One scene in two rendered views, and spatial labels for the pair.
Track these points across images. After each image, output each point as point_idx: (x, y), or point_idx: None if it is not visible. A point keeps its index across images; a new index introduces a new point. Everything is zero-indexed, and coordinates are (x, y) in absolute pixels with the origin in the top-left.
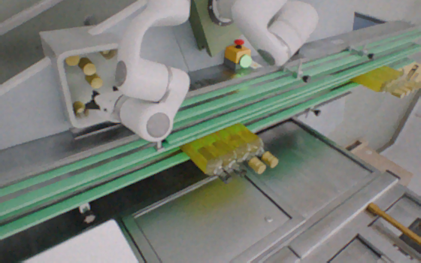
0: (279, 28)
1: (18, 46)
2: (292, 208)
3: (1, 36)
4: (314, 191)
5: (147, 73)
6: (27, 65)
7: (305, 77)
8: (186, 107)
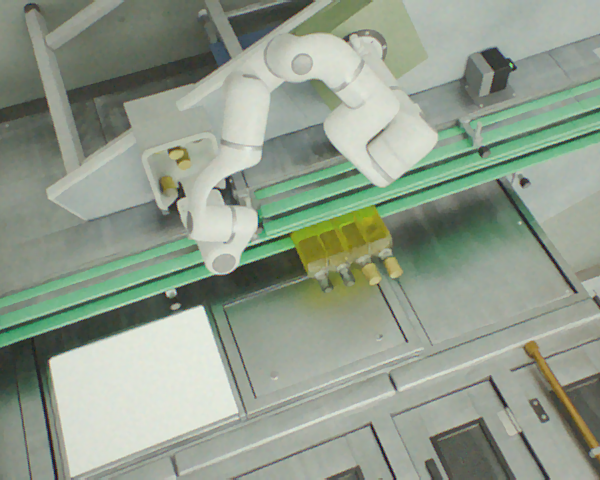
0: (379, 151)
1: (96, 20)
2: (413, 329)
3: (73, 10)
4: (465, 308)
5: (211, 227)
6: (109, 44)
7: (481, 150)
8: (291, 193)
